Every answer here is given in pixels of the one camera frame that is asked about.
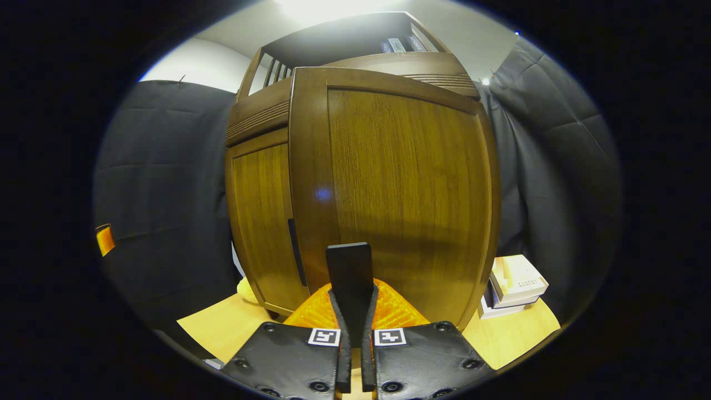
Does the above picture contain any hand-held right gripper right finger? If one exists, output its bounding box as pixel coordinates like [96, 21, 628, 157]
[361, 278, 495, 400]

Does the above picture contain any thick white book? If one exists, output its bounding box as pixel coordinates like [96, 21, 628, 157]
[489, 254, 549, 305]

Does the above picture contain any large ceiling light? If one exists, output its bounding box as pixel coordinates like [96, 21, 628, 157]
[278, 0, 400, 23]

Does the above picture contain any brown wooden shoe cabinet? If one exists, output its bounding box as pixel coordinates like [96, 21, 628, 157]
[225, 11, 502, 334]

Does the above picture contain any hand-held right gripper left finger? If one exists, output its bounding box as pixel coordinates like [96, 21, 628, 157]
[221, 282, 353, 400]

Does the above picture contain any wooden shoe cabinet door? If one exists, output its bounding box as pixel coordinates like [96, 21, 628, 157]
[289, 67, 502, 333]
[225, 129, 311, 318]

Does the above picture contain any thin white book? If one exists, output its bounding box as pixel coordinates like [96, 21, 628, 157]
[479, 297, 539, 319]

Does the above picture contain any black backdrop cloth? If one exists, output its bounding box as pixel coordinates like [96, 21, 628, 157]
[93, 36, 622, 334]

